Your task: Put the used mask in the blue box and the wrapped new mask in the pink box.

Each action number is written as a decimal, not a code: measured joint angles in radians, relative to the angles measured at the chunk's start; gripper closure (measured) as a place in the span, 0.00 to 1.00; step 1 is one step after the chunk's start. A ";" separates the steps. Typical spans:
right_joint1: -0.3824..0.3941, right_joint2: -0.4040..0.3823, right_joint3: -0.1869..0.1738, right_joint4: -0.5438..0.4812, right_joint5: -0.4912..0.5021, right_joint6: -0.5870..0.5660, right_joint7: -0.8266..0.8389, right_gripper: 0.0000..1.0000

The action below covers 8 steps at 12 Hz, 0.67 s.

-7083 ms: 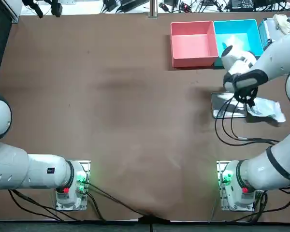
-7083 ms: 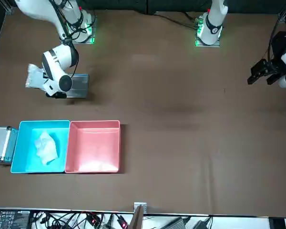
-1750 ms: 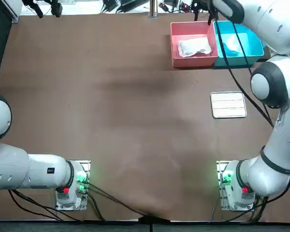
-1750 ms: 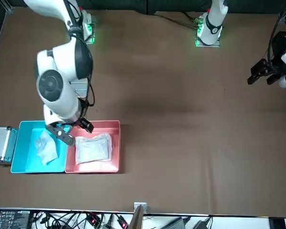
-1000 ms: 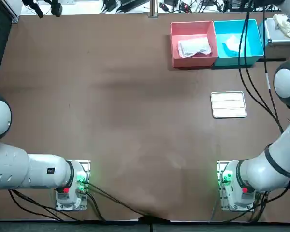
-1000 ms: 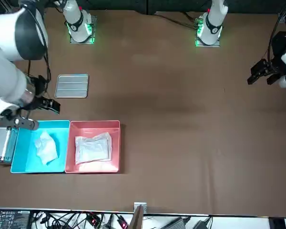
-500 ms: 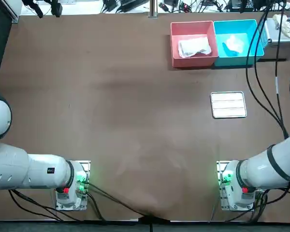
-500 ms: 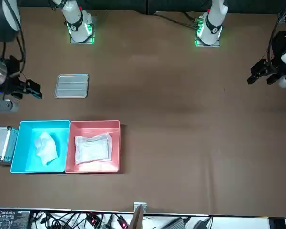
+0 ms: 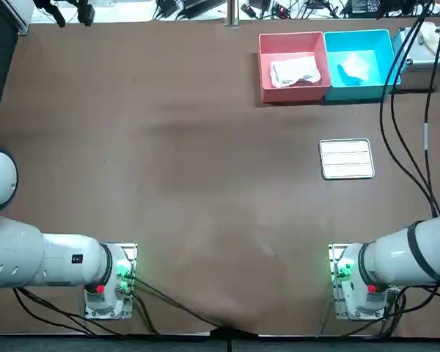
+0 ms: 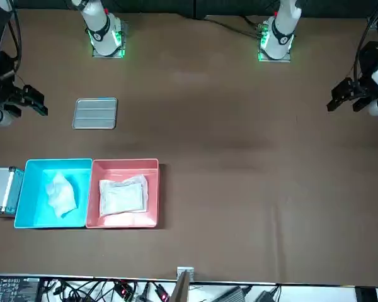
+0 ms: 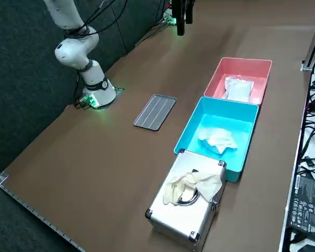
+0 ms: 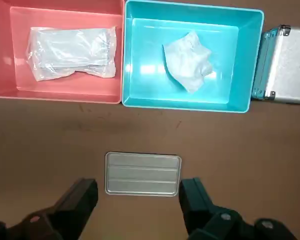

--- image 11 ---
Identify pink plastic box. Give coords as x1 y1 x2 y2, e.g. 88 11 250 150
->
203 57 273 106

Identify new mask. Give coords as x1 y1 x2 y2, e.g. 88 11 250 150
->
222 75 255 102

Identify metal table edge rail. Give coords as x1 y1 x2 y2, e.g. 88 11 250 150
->
0 167 85 252

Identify aluminium carrying case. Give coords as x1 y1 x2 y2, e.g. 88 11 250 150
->
145 149 228 247

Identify black labelled power adapter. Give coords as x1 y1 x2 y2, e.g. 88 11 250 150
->
287 173 315 237

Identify silver ribbed metal tray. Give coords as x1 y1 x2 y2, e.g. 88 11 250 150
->
133 94 177 131

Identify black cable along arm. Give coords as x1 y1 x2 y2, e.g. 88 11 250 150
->
65 0 129 36

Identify blue plastic box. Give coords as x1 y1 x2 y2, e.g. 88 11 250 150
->
173 96 260 183

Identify black cable to arm base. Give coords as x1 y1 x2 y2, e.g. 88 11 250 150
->
134 14 174 48

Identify camera mount post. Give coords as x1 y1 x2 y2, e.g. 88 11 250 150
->
301 0 315 72

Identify white rubber gloves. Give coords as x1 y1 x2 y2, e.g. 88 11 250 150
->
162 169 224 206

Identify used blue face mask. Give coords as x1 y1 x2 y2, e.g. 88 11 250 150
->
198 128 238 154

